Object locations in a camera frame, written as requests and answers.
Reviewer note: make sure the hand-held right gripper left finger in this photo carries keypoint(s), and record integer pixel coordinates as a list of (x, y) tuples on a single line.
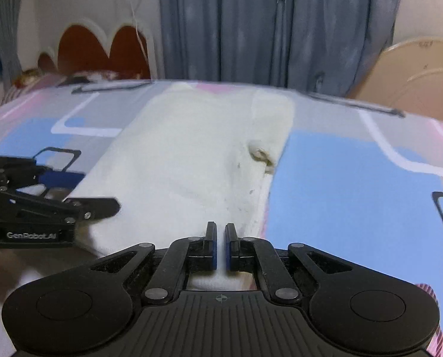
[(214, 254)]

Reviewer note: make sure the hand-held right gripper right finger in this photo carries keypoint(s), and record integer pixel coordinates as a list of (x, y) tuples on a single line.
[(227, 254)]

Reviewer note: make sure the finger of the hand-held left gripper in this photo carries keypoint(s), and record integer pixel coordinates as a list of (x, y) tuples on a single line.
[(63, 179), (98, 206)]

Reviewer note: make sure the cream knit garment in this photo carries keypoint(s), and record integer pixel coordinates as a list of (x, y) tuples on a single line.
[(188, 156)]

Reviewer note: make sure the patterned pillow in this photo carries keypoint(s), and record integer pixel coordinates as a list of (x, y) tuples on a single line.
[(95, 76)]

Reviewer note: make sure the brown scalloped headboard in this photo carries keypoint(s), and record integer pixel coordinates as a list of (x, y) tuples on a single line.
[(80, 48)]

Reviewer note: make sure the cream round folding table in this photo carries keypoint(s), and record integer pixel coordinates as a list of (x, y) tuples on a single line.
[(385, 74)]

